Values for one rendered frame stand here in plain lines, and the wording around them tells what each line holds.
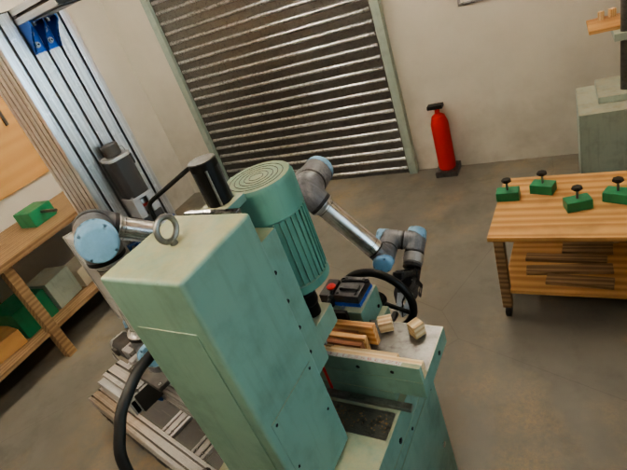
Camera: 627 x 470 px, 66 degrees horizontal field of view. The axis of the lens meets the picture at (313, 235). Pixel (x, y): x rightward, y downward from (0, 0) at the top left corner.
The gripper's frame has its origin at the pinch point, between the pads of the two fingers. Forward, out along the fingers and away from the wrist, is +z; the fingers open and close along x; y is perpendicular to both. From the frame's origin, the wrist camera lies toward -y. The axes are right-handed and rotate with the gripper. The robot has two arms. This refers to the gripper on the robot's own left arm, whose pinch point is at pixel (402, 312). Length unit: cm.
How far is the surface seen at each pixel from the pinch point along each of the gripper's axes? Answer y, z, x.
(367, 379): -37.5, 29.9, -8.1
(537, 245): 102, -72, -30
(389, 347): -34.0, 19.7, -11.6
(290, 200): -85, -1, -4
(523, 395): 74, 12, -32
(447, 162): 168, -176, 50
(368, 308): -32.0, 8.2, -1.7
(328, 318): -49, 17, 1
